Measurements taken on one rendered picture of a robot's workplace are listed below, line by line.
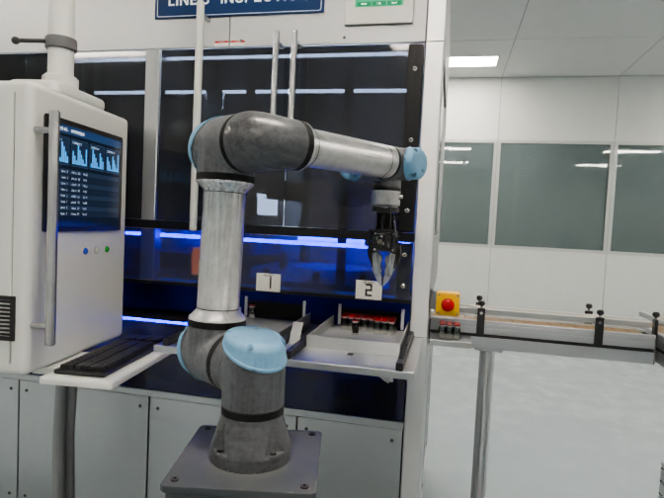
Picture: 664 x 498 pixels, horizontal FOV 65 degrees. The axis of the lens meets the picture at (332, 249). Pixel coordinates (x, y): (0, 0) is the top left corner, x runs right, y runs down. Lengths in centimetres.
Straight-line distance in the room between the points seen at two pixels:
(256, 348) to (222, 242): 23
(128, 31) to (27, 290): 100
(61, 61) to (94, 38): 40
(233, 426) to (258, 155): 48
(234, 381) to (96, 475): 137
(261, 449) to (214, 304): 29
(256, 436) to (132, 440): 119
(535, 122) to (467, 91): 82
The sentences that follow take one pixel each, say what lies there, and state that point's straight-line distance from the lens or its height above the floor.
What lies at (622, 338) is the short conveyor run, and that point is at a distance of 188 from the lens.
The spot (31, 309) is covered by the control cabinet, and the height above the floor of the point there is 97.
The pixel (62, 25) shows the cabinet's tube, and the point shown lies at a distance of 183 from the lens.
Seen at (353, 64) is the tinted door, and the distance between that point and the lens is 177.
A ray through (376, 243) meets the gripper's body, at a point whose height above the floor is 118.
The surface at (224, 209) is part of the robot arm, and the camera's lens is 105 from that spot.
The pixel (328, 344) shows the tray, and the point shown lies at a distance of 147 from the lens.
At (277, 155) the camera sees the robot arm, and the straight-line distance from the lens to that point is 97.
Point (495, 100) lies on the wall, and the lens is 644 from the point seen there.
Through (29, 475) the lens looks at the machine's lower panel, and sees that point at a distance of 247.
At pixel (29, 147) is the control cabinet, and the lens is 154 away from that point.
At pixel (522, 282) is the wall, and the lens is 634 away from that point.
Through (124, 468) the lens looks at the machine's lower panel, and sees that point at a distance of 220.
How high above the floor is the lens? 123
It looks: 3 degrees down
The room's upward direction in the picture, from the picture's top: 3 degrees clockwise
